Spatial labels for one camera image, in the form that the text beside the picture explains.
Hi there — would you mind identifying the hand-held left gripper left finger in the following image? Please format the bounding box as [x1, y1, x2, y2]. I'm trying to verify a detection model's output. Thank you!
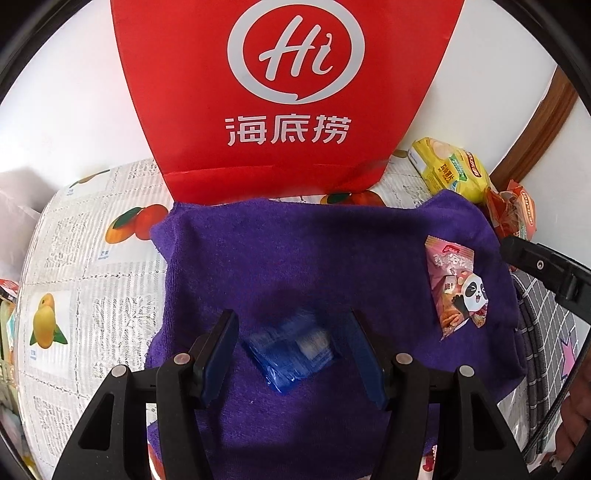
[52, 308, 240, 480]

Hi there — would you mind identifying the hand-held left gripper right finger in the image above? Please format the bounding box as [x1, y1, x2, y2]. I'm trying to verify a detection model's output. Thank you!
[352, 310, 541, 480]

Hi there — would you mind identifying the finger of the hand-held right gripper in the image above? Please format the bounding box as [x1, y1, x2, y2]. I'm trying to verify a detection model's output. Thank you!
[499, 236, 591, 315]

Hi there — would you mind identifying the blue snack packet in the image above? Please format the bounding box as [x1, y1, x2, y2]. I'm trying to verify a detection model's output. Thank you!
[244, 311, 340, 395]

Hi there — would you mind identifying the red paper bag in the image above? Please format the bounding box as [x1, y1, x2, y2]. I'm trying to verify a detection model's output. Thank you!
[110, 0, 466, 206]

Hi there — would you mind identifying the orange chips bag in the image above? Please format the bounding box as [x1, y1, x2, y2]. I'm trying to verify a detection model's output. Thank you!
[484, 179, 539, 240]

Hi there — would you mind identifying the grey checked cloth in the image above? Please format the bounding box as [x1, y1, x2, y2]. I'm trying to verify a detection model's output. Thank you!
[508, 265, 591, 467]

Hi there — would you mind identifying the pink panda snack packet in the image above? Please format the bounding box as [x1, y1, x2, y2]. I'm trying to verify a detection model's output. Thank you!
[425, 235, 491, 341]

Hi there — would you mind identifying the fruit print tablecloth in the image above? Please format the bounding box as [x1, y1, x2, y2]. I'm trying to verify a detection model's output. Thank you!
[13, 148, 527, 480]

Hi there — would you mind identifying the purple towel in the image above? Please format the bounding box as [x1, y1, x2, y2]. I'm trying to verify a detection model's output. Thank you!
[144, 189, 527, 480]

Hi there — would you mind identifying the yellow chips bag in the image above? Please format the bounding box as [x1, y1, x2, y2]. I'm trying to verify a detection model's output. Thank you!
[410, 137, 491, 204]

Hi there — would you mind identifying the brown wooden door frame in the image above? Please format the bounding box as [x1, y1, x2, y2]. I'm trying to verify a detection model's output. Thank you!
[489, 65, 580, 185]

